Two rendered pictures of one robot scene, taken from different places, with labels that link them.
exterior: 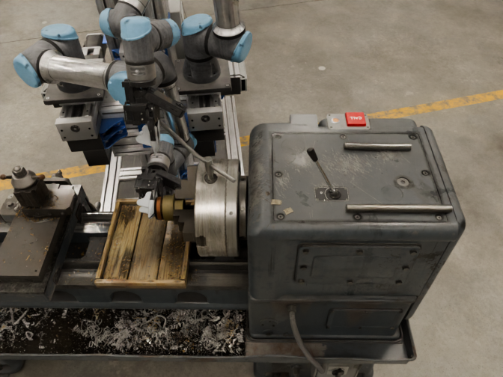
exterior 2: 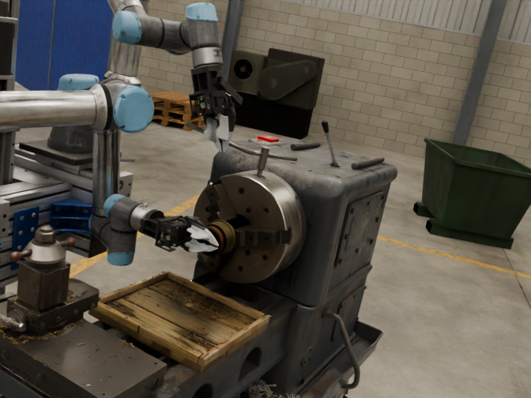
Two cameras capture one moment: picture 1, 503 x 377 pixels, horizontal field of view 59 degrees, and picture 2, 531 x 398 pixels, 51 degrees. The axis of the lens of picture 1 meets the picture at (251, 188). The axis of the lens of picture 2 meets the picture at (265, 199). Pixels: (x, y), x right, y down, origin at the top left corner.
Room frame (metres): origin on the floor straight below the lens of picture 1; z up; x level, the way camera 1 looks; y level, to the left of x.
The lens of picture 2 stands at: (0.19, 1.49, 1.60)
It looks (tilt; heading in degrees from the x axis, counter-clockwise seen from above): 15 degrees down; 296
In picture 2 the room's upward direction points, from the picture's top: 11 degrees clockwise
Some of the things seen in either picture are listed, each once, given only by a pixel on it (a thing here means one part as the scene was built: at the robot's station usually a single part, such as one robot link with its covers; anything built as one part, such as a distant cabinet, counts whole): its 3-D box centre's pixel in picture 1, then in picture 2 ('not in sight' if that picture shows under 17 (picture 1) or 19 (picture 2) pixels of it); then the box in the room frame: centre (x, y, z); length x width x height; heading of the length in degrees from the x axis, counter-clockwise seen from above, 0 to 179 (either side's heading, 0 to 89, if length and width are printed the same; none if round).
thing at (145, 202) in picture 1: (145, 203); (200, 236); (0.90, 0.34, 1.10); 0.09 x 0.06 x 0.03; 177
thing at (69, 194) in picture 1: (46, 203); (50, 309); (0.99, 0.73, 0.99); 0.20 x 0.10 x 0.05; 88
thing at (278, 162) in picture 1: (339, 207); (301, 208); (0.90, -0.29, 1.06); 0.59 x 0.48 x 0.39; 88
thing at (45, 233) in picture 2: (18, 170); (46, 233); (0.99, 0.75, 1.17); 0.04 x 0.04 x 0.03
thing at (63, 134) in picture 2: (200, 62); (73, 132); (1.52, 0.19, 1.21); 0.15 x 0.15 x 0.10
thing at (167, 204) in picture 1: (171, 207); (217, 238); (0.90, 0.26, 1.08); 0.09 x 0.09 x 0.09; 0
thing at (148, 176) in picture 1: (152, 182); (167, 229); (1.01, 0.34, 1.08); 0.12 x 0.09 x 0.08; 177
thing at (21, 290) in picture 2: (31, 191); (45, 279); (0.99, 0.75, 1.07); 0.07 x 0.07 x 0.10; 88
